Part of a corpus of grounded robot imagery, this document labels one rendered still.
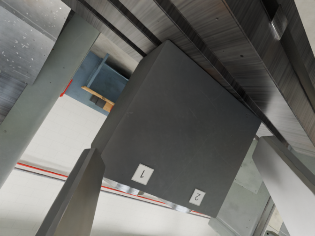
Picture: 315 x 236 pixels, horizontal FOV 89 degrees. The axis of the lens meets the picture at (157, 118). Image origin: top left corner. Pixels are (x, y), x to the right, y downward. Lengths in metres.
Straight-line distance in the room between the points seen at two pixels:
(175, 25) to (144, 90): 0.08
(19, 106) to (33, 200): 4.72
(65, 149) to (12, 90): 4.13
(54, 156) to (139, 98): 4.57
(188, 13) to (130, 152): 0.16
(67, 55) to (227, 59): 0.48
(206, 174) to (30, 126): 0.50
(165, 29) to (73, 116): 4.31
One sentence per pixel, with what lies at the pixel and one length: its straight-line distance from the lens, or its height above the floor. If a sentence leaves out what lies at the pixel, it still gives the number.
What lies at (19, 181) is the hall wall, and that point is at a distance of 5.03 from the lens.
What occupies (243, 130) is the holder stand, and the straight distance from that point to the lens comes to 0.30.
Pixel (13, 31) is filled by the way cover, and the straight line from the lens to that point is 0.55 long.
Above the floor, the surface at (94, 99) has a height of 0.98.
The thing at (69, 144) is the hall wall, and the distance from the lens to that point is 4.64.
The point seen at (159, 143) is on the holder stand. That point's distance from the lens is 0.21.
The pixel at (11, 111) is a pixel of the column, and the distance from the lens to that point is 0.60.
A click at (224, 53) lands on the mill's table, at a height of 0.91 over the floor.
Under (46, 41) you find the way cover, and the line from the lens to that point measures 0.53.
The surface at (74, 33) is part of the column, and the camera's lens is 0.60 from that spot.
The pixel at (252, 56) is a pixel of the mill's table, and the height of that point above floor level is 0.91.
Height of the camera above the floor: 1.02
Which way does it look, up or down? 6 degrees down
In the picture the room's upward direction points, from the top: 151 degrees counter-clockwise
